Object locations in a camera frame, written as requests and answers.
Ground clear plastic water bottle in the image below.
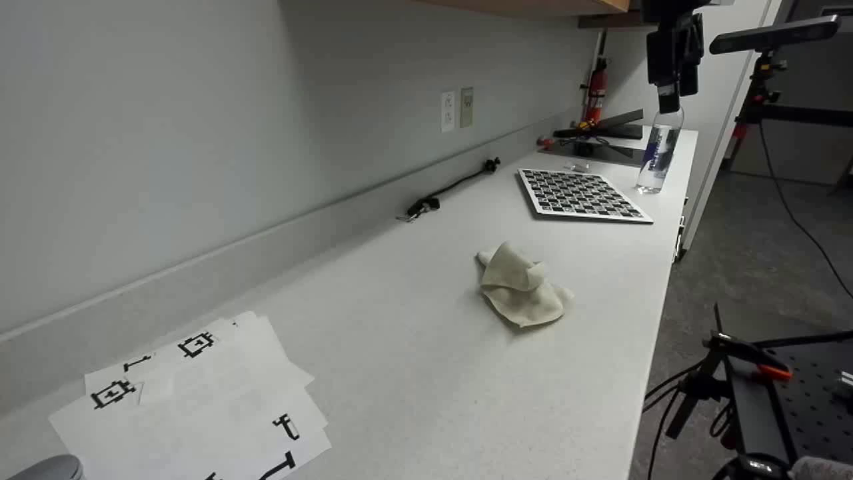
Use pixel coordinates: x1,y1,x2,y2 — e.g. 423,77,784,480
631,105,687,197

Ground cream wiping cloth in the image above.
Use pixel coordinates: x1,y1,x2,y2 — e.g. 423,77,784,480
474,241,571,331

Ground thin black rod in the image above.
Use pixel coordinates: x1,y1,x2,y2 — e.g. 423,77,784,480
402,155,504,222

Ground black folded tripod bars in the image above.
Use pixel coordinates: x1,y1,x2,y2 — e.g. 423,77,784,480
533,107,648,166

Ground black camera on red-black stand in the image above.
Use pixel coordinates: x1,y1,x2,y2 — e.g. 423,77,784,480
705,11,843,59

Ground grey fabric lump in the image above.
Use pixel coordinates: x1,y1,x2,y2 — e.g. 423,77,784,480
785,454,853,480

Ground white paper with black markers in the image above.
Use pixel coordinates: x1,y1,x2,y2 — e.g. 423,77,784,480
83,310,315,410
47,371,332,480

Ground white wall outlet plate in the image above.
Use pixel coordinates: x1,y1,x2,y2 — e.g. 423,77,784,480
439,87,458,135

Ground red clamp tool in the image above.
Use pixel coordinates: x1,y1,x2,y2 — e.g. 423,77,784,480
577,26,613,129

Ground beige wall outlet plate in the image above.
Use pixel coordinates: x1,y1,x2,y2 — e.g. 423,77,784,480
458,86,478,131

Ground black perforated breadboard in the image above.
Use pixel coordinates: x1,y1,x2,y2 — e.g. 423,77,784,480
768,339,853,463

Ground checkerboard calibration board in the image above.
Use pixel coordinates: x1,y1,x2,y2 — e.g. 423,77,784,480
514,166,655,227

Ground black tripod with red knobs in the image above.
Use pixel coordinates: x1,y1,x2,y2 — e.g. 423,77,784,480
640,302,853,480

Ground thin black hanging cable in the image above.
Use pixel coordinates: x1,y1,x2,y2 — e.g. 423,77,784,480
753,141,853,302

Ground grey rounded object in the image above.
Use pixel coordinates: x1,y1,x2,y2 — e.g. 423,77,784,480
6,454,88,480

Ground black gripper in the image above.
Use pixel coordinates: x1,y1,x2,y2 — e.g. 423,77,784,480
643,0,704,114

